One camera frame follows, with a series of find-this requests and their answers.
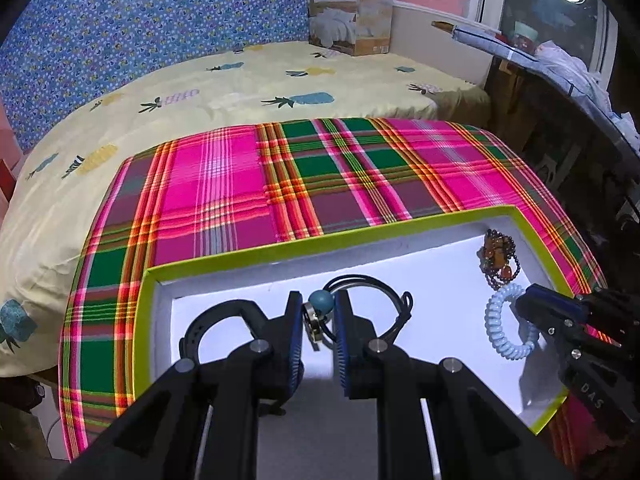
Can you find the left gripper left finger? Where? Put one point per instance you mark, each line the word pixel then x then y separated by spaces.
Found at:
pixel 284 369

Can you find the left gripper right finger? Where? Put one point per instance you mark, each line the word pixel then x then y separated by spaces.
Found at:
pixel 358 376

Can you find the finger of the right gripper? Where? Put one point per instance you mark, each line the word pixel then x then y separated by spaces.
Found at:
pixel 545 308

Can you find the black watch band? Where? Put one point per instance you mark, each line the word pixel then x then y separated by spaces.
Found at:
pixel 254 319

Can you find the yellow-green shallow box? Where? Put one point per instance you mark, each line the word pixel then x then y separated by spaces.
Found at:
pixel 434 258

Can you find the pink plaid cloth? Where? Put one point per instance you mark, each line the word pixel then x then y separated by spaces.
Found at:
pixel 247 186

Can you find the dark wooden side table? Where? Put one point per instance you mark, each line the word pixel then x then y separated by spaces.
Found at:
pixel 587 163

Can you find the white crumpled cloth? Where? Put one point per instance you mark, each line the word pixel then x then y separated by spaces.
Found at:
pixel 573 70

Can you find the yellow pineapple bed sheet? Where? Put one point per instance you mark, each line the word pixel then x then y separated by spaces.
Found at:
pixel 66 175

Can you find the bedding product cardboard box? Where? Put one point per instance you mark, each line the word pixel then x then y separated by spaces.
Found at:
pixel 353 27

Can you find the blue floral headboard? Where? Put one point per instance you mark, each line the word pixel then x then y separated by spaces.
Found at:
pixel 61 54

